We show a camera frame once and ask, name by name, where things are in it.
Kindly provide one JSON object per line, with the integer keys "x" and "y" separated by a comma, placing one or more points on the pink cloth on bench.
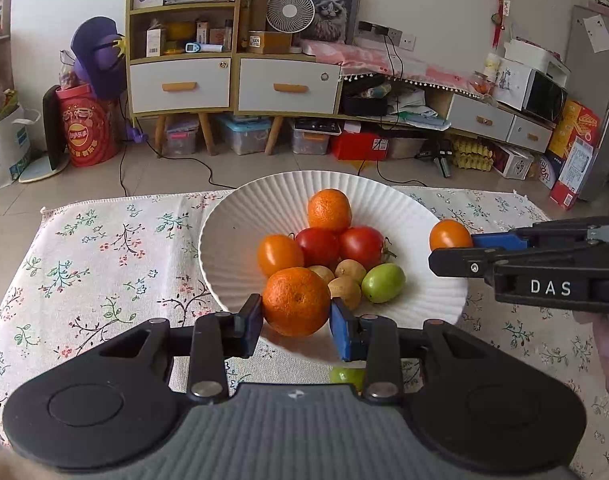
{"x": 356, "y": 60}

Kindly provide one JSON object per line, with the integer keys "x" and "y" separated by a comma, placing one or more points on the clear storage bin blue lid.
{"x": 244, "y": 135}

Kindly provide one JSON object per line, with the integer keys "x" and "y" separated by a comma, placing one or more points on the yellow egg carton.
{"x": 472, "y": 154}

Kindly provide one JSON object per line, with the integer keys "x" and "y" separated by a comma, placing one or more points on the green round fruit back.
{"x": 350, "y": 376}

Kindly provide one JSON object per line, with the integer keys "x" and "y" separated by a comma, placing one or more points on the framed cat picture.
{"x": 334, "y": 21}

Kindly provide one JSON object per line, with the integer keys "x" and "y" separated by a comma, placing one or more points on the wooden cabinet with drawers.
{"x": 165, "y": 86}

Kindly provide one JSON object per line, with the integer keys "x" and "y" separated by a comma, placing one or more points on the red tomato with stem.
{"x": 320, "y": 247}

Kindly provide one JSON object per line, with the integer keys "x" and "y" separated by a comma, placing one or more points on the large orange mandarin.
{"x": 329, "y": 209}

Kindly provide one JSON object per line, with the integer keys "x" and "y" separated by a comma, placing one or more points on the low wooden tv bench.
{"x": 446, "y": 104}

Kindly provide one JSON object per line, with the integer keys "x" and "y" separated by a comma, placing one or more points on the white paper shopping bag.
{"x": 15, "y": 146}

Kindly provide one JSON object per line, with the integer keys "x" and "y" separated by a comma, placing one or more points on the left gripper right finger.
{"x": 373, "y": 339}

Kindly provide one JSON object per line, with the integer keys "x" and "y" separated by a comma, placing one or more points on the green oval fruit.
{"x": 383, "y": 283}

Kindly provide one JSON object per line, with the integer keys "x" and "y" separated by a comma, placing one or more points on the red snack bucket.
{"x": 88, "y": 125}

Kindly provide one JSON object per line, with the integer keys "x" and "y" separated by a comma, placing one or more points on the white desk fan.
{"x": 286, "y": 18}

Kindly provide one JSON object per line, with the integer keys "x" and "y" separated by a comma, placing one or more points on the orange tomato back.
{"x": 450, "y": 234}

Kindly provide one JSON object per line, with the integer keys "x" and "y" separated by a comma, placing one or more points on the red box under bench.
{"x": 360, "y": 146}

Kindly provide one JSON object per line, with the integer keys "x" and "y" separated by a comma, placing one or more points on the white microwave oven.
{"x": 530, "y": 91}

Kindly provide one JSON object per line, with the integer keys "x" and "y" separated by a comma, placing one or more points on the orange tomato front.
{"x": 278, "y": 252}

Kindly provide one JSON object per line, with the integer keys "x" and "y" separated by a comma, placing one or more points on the orange tomato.
{"x": 450, "y": 234}
{"x": 278, "y": 252}

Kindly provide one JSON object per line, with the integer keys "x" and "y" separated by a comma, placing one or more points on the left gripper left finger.
{"x": 216, "y": 338}

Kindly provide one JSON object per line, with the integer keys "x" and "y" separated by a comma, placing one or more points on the lone orange mandarin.
{"x": 296, "y": 302}

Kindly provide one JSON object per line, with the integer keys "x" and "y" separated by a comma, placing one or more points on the purple plush toy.
{"x": 100, "y": 61}

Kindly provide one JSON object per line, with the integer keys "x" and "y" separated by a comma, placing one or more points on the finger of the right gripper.
{"x": 462, "y": 262}
{"x": 555, "y": 233}

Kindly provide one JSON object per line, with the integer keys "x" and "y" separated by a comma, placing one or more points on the beige longan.
{"x": 324, "y": 273}
{"x": 350, "y": 268}
{"x": 347, "y": 290}

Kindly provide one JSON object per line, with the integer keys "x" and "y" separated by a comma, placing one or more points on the floral tablecloth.
{"x": 97, "y": 269}

